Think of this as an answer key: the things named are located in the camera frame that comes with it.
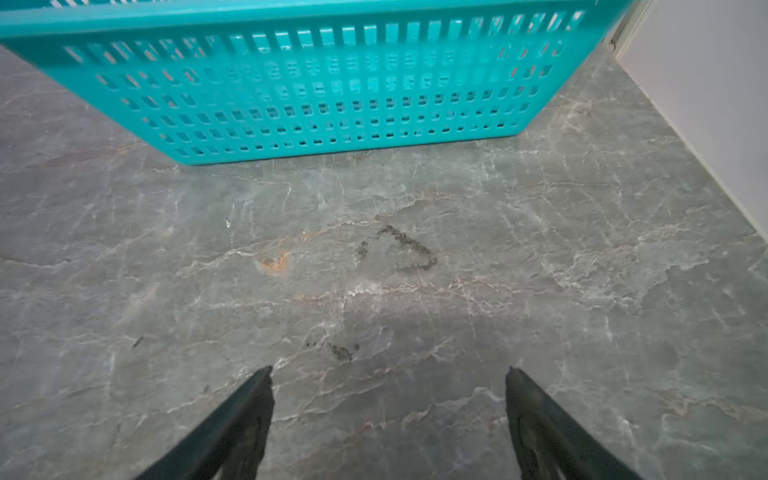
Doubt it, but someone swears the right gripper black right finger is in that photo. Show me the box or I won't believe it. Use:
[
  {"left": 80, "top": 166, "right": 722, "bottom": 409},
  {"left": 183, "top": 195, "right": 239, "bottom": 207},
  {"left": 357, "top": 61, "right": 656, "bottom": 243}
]
[{"left": 505, "top": 367, "right": 639, "bottom": 479}]

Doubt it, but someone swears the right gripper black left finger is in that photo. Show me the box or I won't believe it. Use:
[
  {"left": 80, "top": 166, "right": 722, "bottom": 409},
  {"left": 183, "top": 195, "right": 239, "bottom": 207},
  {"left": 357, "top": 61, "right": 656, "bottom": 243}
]
[{"left": 138, "top": 366, "right": 275, "bottom": 479}]

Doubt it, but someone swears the teal plastic basket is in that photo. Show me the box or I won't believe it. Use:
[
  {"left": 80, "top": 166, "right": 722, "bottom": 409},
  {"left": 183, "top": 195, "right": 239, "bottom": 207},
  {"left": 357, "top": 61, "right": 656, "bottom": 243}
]
[{"left": 1, "top": 0, "right": 628, "bottom": 165}]

